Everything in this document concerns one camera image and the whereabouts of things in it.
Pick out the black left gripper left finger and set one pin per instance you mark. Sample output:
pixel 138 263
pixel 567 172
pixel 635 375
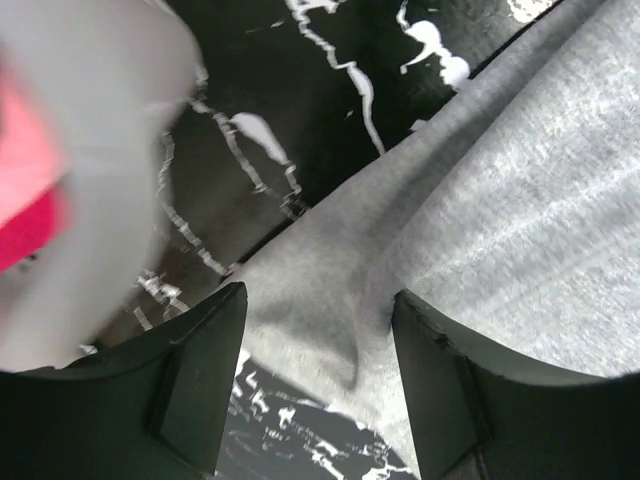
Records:
pixel 152 407

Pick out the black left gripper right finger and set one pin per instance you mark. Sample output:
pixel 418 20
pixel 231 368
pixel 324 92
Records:
pixel 479 410

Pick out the grey t shirt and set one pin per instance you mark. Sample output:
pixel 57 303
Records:
pixel 515 211

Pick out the magenta t shirt in basket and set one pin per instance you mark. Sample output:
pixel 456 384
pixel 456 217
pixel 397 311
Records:
pixel 32 164

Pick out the white perforated plastic basket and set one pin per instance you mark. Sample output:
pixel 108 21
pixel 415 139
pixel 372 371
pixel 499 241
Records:
pixel 112 76

